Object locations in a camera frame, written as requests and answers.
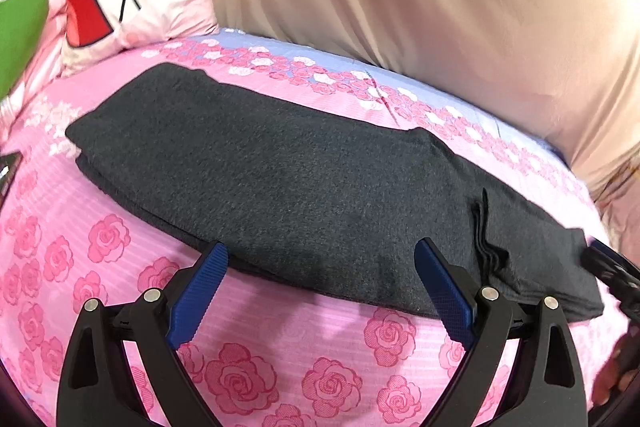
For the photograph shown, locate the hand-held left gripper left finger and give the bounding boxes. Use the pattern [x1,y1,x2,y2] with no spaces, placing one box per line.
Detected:
[56,241,231,427]

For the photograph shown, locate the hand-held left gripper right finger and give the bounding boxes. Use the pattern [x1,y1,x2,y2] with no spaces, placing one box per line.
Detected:
[414,237,587,427]

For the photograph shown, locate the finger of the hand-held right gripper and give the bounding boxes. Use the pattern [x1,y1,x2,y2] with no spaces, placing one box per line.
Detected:
[580,239,640,308]

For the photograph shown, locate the dark grey pants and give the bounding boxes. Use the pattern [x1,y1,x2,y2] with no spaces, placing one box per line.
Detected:
[65,63,604,323]

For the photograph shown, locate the person's right hand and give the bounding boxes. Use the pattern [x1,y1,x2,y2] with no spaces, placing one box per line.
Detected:
[592,334,640,408]

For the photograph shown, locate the pink rose print bedsheet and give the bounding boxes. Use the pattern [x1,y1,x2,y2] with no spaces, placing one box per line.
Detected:
[0,27,632,427]

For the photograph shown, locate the dark object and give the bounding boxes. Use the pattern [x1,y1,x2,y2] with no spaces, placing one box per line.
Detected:
[0,151,24,195]

